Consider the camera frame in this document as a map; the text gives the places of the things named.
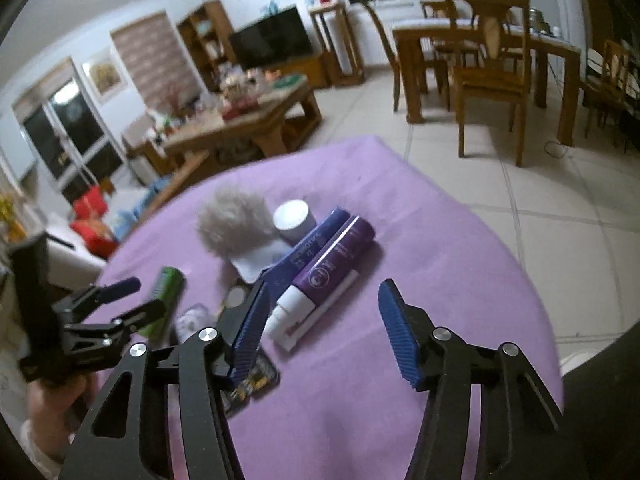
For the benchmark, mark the small red cushion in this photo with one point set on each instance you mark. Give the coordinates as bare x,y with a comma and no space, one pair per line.
91,202

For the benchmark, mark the blue blanket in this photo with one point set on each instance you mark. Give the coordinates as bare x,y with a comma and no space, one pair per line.
135,210

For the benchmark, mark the framed sunflower picture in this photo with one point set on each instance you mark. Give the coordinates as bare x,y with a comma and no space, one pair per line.
103,76

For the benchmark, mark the dark printed packet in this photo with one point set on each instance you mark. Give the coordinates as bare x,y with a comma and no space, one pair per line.
261,377

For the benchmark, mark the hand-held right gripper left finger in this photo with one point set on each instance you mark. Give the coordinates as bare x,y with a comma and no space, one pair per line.
250,332

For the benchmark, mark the dark blue tube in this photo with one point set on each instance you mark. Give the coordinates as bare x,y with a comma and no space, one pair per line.
320,240

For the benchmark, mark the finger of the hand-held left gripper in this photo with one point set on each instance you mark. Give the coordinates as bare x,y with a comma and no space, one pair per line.
120,287
140,316

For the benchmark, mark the clear plastic wrapper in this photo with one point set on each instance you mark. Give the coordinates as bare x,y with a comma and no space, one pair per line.
192,320

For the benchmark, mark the balcony glass door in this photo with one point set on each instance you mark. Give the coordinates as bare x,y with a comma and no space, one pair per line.
65,130

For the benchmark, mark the person's left forearm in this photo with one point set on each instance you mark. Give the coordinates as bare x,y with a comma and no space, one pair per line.
40,455

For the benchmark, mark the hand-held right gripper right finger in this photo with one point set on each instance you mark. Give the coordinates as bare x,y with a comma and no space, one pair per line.
397,340

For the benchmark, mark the small round tin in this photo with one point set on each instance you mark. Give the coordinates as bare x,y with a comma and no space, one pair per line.
235,297

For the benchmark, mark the green snack packet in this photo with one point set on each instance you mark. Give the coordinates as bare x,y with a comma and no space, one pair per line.
167,290

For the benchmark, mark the grey fur ball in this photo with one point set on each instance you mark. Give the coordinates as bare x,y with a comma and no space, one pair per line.
235,220

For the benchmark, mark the black television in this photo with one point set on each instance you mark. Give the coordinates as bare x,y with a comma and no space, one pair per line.
270,37

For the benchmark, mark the large red cushion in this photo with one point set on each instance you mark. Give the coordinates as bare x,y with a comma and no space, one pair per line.
95,237

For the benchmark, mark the white round jar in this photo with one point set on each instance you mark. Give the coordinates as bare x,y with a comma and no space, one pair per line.
292,215

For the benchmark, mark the white paper tissue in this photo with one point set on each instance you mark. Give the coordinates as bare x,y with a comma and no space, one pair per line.
255,262

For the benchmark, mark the wooden dining chair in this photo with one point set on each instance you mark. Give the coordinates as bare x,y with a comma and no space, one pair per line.
607,80
385,45
492,80
437,15

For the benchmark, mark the red box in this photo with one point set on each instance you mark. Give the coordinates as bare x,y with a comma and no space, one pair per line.
241,105

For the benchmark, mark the wooden armchair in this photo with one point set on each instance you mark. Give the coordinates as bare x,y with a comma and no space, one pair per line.
142,137

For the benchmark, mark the pink roller blind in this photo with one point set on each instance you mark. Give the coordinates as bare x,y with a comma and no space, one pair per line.
152,60

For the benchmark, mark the wooden coffee table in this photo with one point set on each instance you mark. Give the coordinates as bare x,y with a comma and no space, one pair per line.
270,115

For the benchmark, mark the beige sofa cushion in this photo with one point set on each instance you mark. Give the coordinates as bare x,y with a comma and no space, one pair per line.
75,255

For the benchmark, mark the wooden plant stand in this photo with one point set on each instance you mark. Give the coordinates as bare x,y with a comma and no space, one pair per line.
340,45

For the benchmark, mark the green tray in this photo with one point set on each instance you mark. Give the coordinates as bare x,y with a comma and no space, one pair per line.
290,80

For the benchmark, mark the purple white tube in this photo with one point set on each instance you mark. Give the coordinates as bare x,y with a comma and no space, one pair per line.
325,280

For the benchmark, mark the person's left hand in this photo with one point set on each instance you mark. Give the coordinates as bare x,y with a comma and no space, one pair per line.
52,407

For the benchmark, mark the wooden dining table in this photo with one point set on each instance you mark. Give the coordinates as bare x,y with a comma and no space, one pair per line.
415,35

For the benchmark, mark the wooden bookshelf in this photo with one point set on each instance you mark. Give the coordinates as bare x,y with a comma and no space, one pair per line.
205,40

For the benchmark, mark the purple tablecloth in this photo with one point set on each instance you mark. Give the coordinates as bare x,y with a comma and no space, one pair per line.
400,210

